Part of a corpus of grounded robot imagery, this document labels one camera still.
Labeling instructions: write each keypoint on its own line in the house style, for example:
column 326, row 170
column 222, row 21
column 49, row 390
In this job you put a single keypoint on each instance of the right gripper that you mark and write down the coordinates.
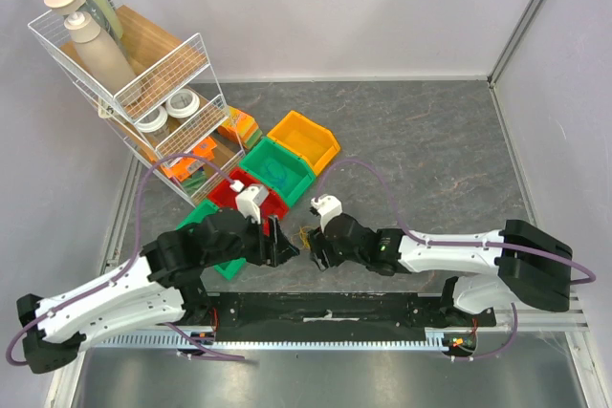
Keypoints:
column 323, row 246

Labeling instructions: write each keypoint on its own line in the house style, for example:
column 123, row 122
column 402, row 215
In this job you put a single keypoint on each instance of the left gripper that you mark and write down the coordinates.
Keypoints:
column 272, row 247

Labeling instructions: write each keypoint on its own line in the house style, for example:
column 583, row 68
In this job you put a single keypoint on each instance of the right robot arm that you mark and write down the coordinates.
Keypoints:
column 518, row 263

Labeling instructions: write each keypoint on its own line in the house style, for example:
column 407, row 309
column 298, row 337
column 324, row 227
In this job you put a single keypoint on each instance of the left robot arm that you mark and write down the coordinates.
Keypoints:
column 161, row 285

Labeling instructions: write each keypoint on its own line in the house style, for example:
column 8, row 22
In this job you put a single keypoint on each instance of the green bin upper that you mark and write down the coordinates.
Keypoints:
column 289, row 175

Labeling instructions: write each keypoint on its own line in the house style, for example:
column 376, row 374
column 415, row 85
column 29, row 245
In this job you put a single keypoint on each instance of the green bin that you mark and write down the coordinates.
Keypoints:
column 289, row 175
column 228, row 270

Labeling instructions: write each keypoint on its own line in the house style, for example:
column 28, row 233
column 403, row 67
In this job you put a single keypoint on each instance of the red plastic bin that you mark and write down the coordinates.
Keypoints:
column 223, row 196

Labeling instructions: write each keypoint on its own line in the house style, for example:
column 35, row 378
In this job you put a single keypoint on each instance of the green bin lower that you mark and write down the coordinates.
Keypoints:
column 228, row 270

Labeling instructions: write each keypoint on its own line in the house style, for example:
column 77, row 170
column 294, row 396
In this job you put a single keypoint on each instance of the yellow plastic bin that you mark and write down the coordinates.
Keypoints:
column 315, row 144

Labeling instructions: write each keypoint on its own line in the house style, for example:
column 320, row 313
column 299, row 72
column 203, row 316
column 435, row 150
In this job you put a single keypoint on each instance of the orange snack box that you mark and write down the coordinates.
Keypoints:
column 186, row 167

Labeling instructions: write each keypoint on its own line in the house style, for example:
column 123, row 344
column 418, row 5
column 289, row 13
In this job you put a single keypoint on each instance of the white lid jar right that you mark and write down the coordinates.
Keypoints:
column 182, row 105

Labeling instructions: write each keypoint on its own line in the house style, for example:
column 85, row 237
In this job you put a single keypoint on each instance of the white lid jar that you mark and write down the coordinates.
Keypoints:
column 155, row 125
column 182, row 105

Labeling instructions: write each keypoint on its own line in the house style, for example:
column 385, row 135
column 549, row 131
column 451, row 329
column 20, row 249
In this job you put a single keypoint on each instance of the white lid jar left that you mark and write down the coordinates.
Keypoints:
column 155, row 125

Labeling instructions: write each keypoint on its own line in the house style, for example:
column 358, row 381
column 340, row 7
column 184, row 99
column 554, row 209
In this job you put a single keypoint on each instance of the beige pump bottle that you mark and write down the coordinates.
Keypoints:
column 103, row 57

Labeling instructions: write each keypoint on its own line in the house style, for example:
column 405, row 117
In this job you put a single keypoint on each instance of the green bottle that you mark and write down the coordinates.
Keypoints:
column 108, row 18

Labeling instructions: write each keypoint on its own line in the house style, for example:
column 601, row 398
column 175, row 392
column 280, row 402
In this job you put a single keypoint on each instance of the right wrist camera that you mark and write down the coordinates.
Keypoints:
column 327, row 207

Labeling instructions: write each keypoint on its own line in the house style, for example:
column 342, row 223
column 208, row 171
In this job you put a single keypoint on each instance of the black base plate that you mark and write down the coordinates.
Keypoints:
column 267, row 310

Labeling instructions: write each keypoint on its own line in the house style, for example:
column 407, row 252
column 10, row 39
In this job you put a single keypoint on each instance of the slotted cable duct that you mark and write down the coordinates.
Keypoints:
column 310, row 336

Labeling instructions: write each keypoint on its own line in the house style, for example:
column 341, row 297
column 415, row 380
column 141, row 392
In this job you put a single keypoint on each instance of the white wire shelf rack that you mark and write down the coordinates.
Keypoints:
column 142, row 85

